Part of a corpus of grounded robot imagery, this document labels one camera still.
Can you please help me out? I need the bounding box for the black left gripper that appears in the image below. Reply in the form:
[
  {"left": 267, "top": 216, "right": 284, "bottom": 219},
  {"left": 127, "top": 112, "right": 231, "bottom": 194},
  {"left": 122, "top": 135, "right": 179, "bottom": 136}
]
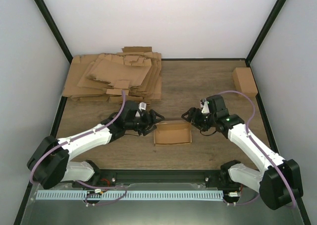
[{"left": 125, "top": 110, "right": 165, "bottom": 136}]

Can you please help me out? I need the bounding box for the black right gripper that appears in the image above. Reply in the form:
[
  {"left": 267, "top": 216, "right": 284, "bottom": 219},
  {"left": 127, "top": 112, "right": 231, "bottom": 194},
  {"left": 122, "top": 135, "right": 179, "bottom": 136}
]
[{"left": 181, "top": 108, "right": 216, "bottom": 132}]

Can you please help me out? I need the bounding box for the brown cardboard box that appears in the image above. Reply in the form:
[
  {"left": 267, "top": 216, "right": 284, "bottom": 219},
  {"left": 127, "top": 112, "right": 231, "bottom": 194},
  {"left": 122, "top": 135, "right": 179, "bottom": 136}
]
[
  {"left": 232, "top": 67, "right": 258, "bottom": 98},
  {"left": 154, "top": 120, "right": 192, "bottom": 146}
]

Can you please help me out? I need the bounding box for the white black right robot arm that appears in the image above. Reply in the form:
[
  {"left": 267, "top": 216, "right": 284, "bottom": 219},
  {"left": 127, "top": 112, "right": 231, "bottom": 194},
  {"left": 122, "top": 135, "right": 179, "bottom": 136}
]
[{"left": 181, "top": 95, "right": 303, "bottom": 210}]

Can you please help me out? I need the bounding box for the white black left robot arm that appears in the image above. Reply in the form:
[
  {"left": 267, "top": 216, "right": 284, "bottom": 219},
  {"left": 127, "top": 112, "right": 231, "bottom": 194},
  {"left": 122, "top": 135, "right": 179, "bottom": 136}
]
[{"left": 27, "top": 101, "right": 165, "bottom": 189}]

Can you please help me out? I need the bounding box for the folded brown cardboard box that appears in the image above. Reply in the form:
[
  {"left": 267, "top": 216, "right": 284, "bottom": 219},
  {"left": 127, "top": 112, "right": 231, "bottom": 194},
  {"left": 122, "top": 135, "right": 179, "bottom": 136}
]
[{"left": 232, "top": 67, "right": 258, "bottom": 98}]

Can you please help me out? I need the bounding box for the stack of flat cardboard blanks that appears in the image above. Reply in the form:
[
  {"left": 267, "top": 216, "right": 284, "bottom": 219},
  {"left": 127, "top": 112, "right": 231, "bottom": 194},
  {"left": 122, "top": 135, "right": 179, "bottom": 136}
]
[{"left": 62, "top": 47, "right": 162, "bottom": 104}]

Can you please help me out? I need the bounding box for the clear acrylic front plate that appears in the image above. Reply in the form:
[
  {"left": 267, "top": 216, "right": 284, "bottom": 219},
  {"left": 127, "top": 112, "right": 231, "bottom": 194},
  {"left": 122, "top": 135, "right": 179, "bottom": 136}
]
[{"left": 19, "top": 182, "right": 305, "bottom": 225}]

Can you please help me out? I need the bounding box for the light blue slotted strip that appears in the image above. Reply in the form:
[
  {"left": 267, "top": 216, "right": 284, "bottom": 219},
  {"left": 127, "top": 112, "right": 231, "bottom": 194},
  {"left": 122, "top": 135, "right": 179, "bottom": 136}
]
[{"left": 36, "top": 190, "right": 223, "bottom": 201}]

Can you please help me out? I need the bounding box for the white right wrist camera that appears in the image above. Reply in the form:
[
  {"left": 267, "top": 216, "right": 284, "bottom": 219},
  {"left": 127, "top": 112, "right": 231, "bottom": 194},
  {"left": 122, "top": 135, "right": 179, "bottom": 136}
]
[{"left": 200, "top": 99, "right": 210, "bottom": 114}]

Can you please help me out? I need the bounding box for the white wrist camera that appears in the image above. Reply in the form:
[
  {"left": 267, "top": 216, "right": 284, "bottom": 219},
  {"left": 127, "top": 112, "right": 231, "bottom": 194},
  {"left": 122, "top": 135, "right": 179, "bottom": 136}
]
[
  {"left": 200, "top": 99, "right": 210, "bottom": 114},
  {"left": 138, "top": 102, "right": 147, "bottom": 111}
]

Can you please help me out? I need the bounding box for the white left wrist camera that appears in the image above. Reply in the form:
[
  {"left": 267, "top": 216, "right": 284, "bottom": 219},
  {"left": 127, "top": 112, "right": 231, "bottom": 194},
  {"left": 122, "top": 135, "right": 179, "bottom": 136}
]
[{"left": 138, "top": 102, "right": 147, "bottom": 111}]

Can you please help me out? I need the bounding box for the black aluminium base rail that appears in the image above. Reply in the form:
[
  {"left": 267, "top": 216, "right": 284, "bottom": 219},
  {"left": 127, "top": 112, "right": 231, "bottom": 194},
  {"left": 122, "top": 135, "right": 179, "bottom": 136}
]
[{"left": 29, "top": 169, "right": 294, "bottom": 189}]

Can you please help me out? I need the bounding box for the black right corner frame post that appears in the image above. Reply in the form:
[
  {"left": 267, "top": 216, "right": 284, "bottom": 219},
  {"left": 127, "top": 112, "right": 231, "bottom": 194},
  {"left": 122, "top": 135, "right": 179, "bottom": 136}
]
[{"left": 245, "top": 0, "right": 287, "bottom": 67}]

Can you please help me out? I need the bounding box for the black corner frame post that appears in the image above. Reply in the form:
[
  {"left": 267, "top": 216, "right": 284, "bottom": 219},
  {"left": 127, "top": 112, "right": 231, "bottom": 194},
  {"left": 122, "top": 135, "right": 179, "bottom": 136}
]
[
  {"left": 33, "top": 0, "right": 73, "bottom": 63},
  {"left": 245, "top": 0, "right": 287, "bottom": 67}
]

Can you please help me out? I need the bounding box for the black left corner frame post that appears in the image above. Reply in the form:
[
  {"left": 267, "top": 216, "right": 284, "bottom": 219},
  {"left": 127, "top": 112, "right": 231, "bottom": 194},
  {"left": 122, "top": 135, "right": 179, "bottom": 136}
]
[{"left": 33, "top": 0, "right": 73, "bottom": 63}]

